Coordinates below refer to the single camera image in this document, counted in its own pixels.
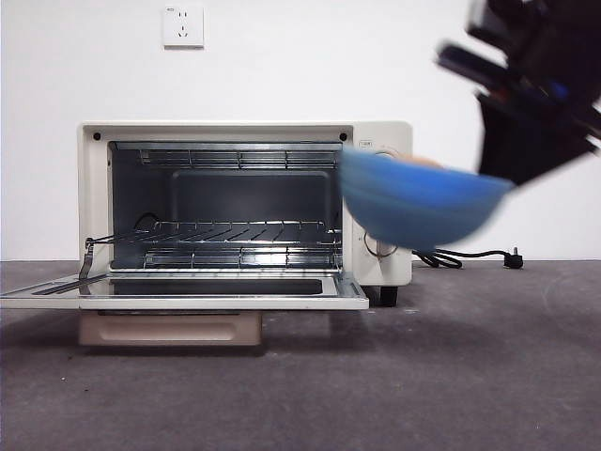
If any blue ribbed bowl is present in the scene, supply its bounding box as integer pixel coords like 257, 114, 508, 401
338, 148, 516, 250

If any cream glass oven door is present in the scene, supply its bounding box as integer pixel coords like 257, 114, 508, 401
0, 271, 371, 312

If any beige oven door handle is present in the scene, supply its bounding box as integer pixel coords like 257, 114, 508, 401
77, 311, 264, 348

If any cream Toshiba toaster oven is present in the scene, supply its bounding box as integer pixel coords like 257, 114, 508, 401
77, 120, 414, 309

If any beige timer knob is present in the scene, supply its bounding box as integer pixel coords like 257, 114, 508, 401
364, 232, 395, 259

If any metal heating element guard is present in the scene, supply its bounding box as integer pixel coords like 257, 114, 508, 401
139, 148, 339, 169
145, 246, 342, 270

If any black power cable with plug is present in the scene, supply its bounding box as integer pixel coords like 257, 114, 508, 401
412, 246, 526, 272

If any metal wire oven rack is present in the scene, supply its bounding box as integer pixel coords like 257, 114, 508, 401
88, 220, 343, 245

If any white wall socket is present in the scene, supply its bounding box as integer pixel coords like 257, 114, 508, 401
162, 5, 206, 51

